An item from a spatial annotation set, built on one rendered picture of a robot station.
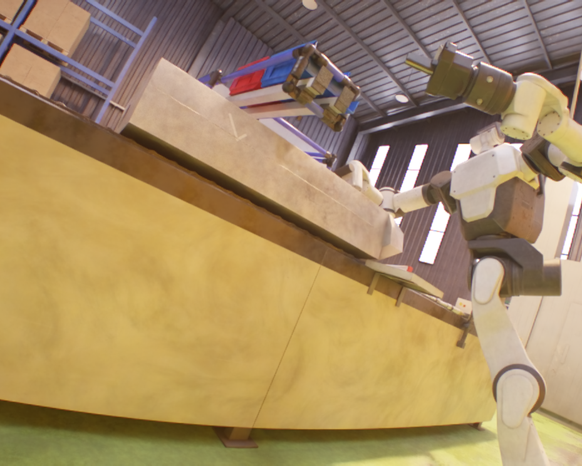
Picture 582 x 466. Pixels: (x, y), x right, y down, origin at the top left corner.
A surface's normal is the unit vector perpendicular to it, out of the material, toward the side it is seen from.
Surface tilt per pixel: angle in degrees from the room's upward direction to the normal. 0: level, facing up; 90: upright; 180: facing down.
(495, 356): 90
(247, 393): 90
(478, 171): 97
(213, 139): 80
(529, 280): 112
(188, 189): 90
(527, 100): 104
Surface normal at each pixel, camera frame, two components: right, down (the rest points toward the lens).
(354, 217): 0.64, 0.02
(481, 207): -0.89, -0.26
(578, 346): -0.72, -0.35
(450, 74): -0.38, 0.87
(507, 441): -0.65, 0.11
